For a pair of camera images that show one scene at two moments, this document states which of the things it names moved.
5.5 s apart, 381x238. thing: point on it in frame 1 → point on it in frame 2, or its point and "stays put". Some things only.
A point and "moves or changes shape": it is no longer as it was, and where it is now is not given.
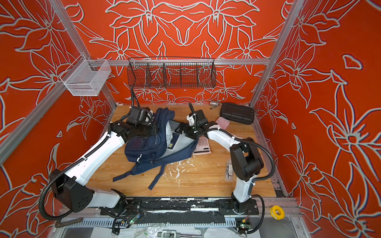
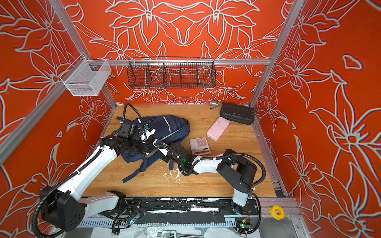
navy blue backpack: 169,142 moves or changes shape
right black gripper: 186,130 → 163,157
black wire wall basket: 155,72 stays put
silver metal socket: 215,103 stays put
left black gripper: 154,130 → 148,146
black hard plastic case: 237,113 stays put
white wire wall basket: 85,77 stays put
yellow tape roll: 277,212 stays put
